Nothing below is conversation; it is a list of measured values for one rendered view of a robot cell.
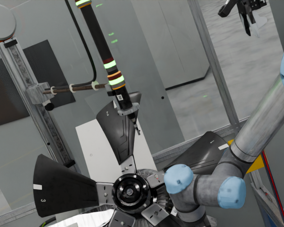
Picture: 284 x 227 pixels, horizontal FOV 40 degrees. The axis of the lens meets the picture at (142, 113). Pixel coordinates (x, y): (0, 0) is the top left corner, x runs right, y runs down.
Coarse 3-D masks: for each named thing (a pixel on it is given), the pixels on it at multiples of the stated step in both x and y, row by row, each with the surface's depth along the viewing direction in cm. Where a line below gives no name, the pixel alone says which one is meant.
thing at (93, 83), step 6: (66, 0) 119; (72, 12) 120; (78, 30) 121; (84, 42) 122; (90, 54) 124; (90, 60) 124; (72, 84) 143; (78, 84) 138; (84, 84) 135; (96, 84) 130; (72, 90) 143; (96, 90) 130
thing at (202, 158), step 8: (208, 136) 137; (216, 136) 135; (200, 144) 136; (208, 144) 134; (216, 144) 132; (184, 152) 137; (192, 152) 134; (200, 152) 132; (208, 152) 130; (216, 152) 129; (176, 160) 134; (184, 160) 132; (192, 160) 129; (200, 160) 128; (208, 160) 127; (216, 160) 126; (168, 168) 132; (192, 168) 126; (200, 168) 125; (208, 168) 124
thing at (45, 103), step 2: (48, 100) 168; (44, 102) 167; (46, 102) 168; (48, 102) 168; (50, 102) 169; (44, 104) 168; (46, 104) 168; (48, 104) 167; (50, 104) 167; (52, 104) 167; (46, 106) 167; (48, 106) 167; (50, 106) 167; (52, 106) 167; (54, 106) 169; (46, 108) 167; (48, 108) 167; (50, 108) 167; (52, 108) 167; (48, 110) 168; (50, 110) 168
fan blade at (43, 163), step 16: (48, 160) 133; (48, 176) 133; (64, 176) 132; (80, 176) 130; (48, 192) 135; (64, 192) 133; (80, 192) 132; (96, 192) 131; (48, 208) 136; (64, 208) 136; (80, 208) 135
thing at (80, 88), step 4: (100, 84) 127; (104, 84) 125; (68, 88) 146; (72, 88) 143; (76, 88) 140; (80, 88) 138; (84, 88) 136; (88, 88) 133; (92, 88) 131; (96, 88) 130; (44, 92) 164; (48, 92) 161; (56, 92) 155; (60, 92) 152
